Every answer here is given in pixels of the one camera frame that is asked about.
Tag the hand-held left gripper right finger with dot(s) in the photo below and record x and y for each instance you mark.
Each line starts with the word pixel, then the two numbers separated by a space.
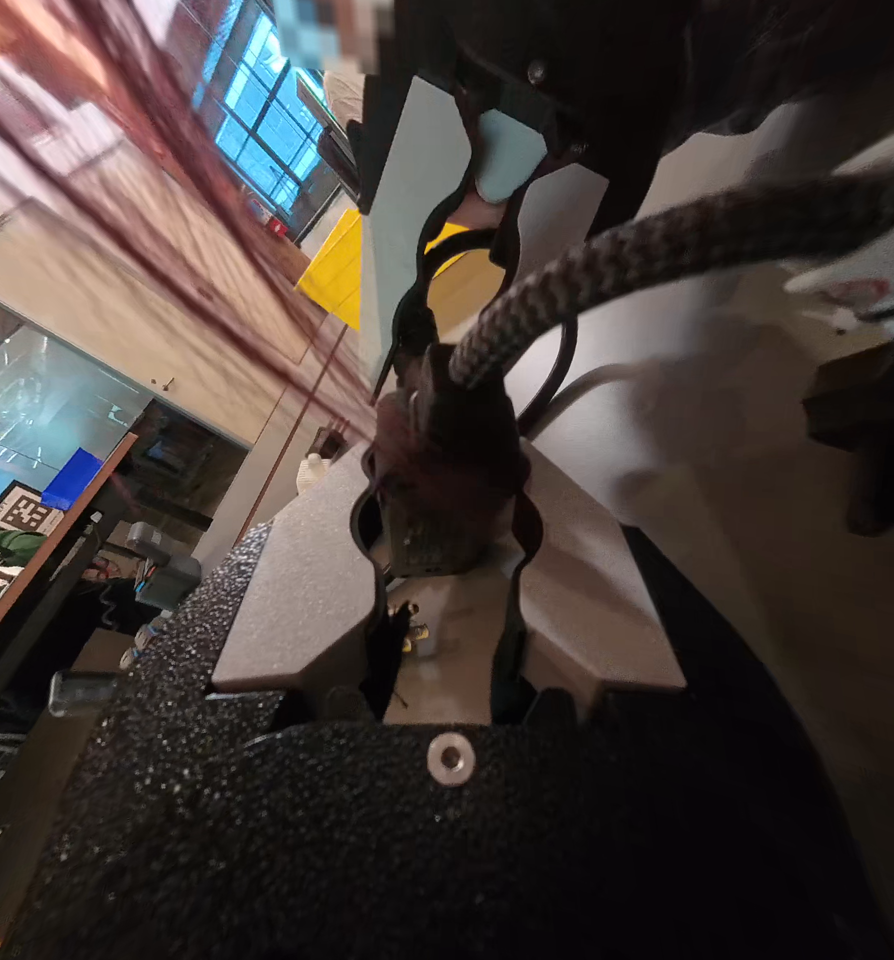
pixel 597 600

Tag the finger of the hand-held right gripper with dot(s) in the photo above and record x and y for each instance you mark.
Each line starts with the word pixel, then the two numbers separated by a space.
pixel 402 187
pixel 559 210

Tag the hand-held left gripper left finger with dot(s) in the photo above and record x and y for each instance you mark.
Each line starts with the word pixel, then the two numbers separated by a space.
pixel 297 600

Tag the yellow plastic bin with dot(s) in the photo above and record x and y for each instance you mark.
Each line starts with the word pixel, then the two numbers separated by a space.
pixel 334 270

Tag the large paned window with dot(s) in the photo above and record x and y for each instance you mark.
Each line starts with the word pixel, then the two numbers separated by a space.
pixel 267 112

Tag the blue sheet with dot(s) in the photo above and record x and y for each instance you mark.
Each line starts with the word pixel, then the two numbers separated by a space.
pixel 72 471

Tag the black and white printed tag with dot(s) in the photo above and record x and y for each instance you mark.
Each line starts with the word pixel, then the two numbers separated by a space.
pixel 23 511

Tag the pale blue warning tag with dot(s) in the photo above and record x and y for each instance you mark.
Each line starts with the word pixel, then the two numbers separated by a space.
pixel 867 285

